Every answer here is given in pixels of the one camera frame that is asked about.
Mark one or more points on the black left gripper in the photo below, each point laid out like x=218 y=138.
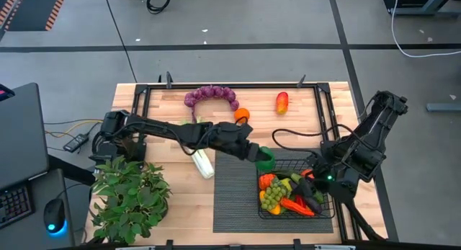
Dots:
x=232 y=140

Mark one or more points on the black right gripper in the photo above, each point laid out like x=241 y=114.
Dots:
x=333 y=181

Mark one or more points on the green avocado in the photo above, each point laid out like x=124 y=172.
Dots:
x=266 y=166

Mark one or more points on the small orange pepper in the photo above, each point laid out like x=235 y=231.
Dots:
x=266 y=181

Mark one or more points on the small purple eggplant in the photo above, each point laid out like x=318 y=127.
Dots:
x=305 y=188

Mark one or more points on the orange fruit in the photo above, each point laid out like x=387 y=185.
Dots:
x=242 y=115

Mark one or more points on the green grape bunch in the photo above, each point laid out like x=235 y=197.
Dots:
x=273 y=196

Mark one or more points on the red chili pepper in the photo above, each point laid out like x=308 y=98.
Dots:
x=293 y=206

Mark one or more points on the white bok choy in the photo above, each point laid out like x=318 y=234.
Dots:
x=203 y=165

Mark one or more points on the red yellow mango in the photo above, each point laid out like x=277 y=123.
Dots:
x=282 y=103

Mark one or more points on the purple grape bunch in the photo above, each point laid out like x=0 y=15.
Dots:
x=209 y=91

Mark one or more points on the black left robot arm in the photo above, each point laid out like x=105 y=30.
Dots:
x=162 y=129

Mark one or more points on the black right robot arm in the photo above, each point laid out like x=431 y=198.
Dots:
x=381 y=113

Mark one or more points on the grey woven placemat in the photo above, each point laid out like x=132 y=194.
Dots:
x=234 y=199

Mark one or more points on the grey furniture foot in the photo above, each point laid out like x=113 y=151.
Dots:
x=443 y=107

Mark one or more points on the green potted plant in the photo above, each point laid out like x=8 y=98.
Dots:
x=129 y=196

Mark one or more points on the black power adapter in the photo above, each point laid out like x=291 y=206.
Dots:
x=75 y=142

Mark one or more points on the black computer mouse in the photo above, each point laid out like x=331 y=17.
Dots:
x=54 y=214

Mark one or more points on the black laptop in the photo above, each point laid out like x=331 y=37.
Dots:
x=21 y=134

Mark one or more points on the dark grey desk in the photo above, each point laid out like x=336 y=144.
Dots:
x=36 y=239

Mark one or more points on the backlit black keyboard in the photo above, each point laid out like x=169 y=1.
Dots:
x=14 y=205

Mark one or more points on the black device red screen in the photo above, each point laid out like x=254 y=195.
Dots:
x=4 y=93

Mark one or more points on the hazard striped floor mat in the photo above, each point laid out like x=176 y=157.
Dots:
x=32 y=12

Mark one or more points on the black metal rig frame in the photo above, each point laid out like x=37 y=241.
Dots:
x=259 y=86

